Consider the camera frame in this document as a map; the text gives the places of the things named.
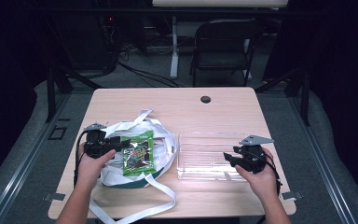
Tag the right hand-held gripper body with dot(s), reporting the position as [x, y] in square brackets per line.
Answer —
[252, 157]

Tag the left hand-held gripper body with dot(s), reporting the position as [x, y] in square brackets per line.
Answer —
[94, 144]

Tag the green snack packet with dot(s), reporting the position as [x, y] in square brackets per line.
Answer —
[138, 154]

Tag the clear plastic tray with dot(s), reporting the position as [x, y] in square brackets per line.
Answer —
[202, 158]

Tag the white cloth tote bag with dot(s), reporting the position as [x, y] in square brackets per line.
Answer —
[164, 149]

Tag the person's left hand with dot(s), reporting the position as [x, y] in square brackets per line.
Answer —
[91, 168]

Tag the person's right hand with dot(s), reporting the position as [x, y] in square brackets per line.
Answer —
[261, 182]

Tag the black metal stand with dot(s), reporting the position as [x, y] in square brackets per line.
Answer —
[51, 93]
[305, 96]

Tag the black folding chair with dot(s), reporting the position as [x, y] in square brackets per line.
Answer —
[223, 46]

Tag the white table leg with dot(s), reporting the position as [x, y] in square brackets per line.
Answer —
[174, 53]

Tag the grey metal table bracket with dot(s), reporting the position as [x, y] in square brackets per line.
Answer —
[54, 197]
[292, 195]

